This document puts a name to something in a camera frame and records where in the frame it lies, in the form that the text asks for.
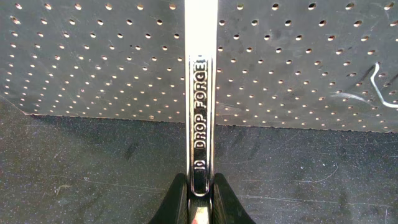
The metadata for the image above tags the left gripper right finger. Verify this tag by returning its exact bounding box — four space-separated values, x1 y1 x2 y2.
212 172 257 224

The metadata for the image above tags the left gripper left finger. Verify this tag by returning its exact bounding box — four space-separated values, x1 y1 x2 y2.
148 172 189 224

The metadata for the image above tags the wrench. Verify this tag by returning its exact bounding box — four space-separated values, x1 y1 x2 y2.
183 0 219 224

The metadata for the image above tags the black pegboard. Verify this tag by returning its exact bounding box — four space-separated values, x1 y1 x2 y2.
0 0 398 134

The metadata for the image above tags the metal hook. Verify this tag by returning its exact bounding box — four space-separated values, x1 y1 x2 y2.
369 62 398 109

